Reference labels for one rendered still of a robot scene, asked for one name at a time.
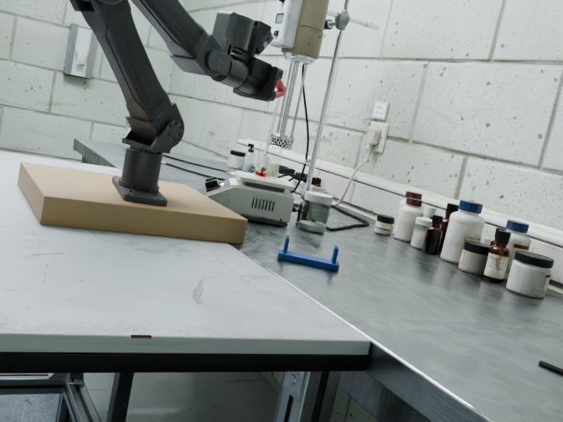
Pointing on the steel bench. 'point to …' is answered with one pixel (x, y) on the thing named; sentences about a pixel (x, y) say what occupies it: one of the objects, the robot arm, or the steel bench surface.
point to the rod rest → (309, 258)
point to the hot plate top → (264, 181)
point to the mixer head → (299, 29)
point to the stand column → (324, 105)
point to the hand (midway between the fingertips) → (281, 90)
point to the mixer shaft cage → (288, 110)
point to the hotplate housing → (256, 202)
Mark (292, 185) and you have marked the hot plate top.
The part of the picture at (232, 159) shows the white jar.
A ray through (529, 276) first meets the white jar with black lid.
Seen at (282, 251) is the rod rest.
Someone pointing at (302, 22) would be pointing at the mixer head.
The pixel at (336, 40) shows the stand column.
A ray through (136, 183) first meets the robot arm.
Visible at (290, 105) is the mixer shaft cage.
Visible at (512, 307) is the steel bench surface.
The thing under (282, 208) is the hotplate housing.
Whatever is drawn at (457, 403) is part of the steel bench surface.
